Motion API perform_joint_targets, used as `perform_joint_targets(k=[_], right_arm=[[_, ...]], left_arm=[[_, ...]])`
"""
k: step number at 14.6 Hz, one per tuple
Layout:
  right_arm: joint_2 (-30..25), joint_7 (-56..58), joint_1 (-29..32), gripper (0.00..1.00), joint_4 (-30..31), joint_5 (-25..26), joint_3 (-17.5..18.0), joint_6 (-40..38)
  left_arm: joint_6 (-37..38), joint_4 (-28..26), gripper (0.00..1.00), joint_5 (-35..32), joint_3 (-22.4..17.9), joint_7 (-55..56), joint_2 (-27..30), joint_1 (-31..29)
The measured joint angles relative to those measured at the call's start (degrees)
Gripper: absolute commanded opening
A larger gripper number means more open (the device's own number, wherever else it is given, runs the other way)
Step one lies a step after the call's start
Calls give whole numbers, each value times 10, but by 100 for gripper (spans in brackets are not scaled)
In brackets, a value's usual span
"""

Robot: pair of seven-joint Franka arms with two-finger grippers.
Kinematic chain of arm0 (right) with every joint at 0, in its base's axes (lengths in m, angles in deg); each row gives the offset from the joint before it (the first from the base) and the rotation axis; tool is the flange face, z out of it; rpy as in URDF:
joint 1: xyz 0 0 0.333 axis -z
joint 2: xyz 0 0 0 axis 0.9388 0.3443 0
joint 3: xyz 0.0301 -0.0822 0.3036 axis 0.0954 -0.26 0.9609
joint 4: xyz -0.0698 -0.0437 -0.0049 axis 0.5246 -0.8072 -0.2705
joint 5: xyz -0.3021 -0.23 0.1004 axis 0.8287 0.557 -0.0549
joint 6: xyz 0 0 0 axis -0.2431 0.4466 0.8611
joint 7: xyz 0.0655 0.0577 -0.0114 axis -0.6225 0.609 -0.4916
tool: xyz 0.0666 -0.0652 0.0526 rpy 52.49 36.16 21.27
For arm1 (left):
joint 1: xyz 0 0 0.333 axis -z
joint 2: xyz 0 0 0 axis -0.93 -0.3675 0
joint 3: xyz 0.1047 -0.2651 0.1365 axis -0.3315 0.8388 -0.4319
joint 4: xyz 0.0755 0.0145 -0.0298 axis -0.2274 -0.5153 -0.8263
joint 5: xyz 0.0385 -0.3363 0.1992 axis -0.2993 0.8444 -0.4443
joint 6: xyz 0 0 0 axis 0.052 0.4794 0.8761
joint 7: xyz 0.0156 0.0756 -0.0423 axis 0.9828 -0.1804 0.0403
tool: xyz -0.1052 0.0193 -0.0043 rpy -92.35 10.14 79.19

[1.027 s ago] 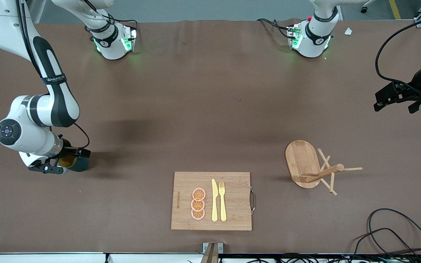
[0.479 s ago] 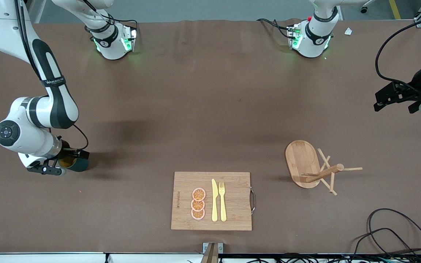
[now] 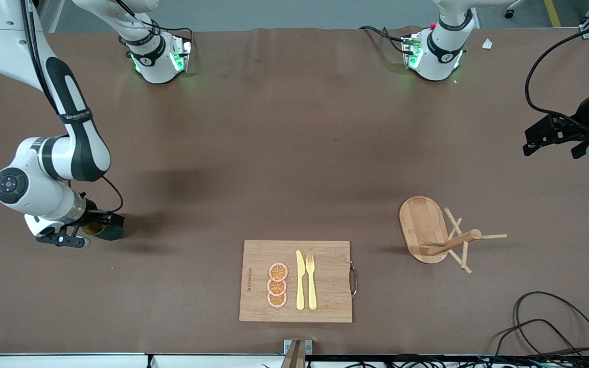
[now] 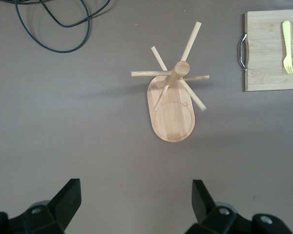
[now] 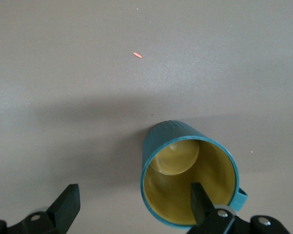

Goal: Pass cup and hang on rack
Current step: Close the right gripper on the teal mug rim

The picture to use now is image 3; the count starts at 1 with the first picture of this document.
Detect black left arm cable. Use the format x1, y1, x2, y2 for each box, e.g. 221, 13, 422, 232
525, 33, 589, 128

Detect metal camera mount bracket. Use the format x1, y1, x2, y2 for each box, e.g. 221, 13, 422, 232
280, 339, 313, 368

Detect bamboo cutting board metal handle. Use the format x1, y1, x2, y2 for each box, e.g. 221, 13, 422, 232
239, 240, 358, 324

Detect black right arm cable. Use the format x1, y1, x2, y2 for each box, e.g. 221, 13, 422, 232
21, 0, 124, 214

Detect black cable bundle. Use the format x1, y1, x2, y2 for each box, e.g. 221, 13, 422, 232
309, 353, 589, 368

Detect black looped floor cable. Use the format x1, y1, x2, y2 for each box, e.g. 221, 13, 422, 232
493, 319, 584, 368
513, 291, 589, 361

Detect yellow plastic fork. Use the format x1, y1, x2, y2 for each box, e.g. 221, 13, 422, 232
306, 254, 318, 311

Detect yellow plastic knife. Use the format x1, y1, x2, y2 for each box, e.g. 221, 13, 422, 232
296, 250, 306, 311

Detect wooden cup rack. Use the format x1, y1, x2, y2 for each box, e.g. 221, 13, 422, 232
399, 196, 508, 274

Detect white table edge rail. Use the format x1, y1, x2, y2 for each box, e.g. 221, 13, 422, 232
0, 353, 392, 368

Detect teal cup yellow inside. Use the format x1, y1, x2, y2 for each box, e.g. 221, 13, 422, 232
82, 220, 125, 241

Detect office chair caster leg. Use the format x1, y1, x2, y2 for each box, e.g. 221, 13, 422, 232
504, 0, 528, 19

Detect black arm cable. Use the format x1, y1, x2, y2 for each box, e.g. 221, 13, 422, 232
21, 0, 124, 214
525, 33, 589, 128

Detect large table cover sheet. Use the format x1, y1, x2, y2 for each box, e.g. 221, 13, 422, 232
0, 26, 589, 356

